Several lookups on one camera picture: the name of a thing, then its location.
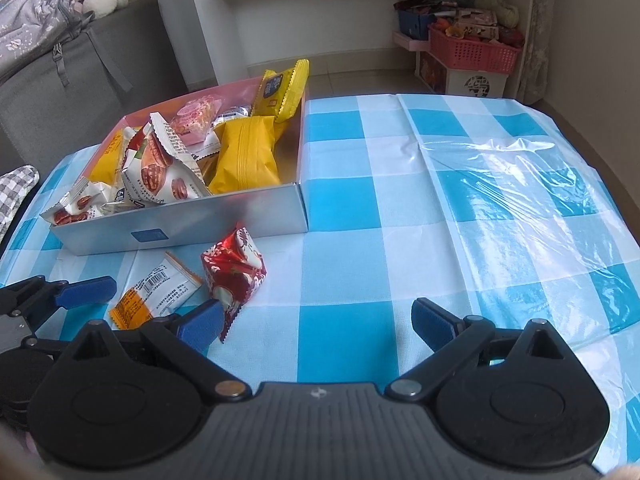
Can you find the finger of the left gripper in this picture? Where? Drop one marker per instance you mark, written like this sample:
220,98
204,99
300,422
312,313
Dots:
80,294

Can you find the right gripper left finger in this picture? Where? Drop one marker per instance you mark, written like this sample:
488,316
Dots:
178,342

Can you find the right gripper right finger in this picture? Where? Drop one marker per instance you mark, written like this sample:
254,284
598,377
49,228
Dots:
455,343

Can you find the small red white candy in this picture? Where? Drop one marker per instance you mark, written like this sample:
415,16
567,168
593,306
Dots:
234,269

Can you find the white nut packet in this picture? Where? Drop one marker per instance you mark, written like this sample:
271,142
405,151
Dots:
85,200

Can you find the white brown nut bag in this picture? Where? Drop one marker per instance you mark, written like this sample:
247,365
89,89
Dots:
158,169

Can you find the pink candy packet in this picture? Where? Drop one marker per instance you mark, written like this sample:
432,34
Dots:
194,119

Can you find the yellow blue cookie pack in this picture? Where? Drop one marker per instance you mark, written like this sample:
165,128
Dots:
279,93

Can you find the white orange flat packet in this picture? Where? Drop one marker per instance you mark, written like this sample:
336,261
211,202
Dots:
161,293

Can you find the yellow pillow snack pack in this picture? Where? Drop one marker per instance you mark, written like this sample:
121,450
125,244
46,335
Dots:
107,168

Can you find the grey checkered cushion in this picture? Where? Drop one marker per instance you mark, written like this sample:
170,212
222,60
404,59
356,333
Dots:
14,188

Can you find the yellow striped snack pack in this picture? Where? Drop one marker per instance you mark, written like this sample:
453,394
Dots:
246,157

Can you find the grey sofa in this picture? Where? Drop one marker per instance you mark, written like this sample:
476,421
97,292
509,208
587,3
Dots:
120,64

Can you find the white black snack packet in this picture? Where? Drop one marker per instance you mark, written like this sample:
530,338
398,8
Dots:
234,112

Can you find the grey patterned backpack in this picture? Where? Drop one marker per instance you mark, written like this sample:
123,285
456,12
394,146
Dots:
33,28

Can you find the white storage box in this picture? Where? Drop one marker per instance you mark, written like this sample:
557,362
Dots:
443,80

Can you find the red plastic basket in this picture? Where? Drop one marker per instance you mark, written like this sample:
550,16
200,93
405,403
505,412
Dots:
463,54

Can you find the white plush toy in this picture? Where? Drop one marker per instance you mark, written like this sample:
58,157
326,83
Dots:
99,8

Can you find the white shelf unit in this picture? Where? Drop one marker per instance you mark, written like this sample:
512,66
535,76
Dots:
245,37

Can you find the blue plastic bin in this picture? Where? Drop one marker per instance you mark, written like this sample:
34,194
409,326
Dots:
415,19

